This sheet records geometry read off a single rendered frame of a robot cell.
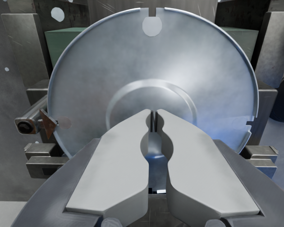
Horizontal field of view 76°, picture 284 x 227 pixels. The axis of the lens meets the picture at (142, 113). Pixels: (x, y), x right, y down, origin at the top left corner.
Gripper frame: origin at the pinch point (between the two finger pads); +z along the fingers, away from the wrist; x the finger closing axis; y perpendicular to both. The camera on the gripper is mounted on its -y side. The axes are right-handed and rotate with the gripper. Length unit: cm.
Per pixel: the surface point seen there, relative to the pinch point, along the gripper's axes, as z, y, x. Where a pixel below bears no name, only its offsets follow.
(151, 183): 11.3, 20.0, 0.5
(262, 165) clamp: 14.4, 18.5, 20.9
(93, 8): 11.5, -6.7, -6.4
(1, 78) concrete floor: 90, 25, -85
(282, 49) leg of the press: 25.2, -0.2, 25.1
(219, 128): 11.3, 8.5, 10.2
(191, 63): 11.3, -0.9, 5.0
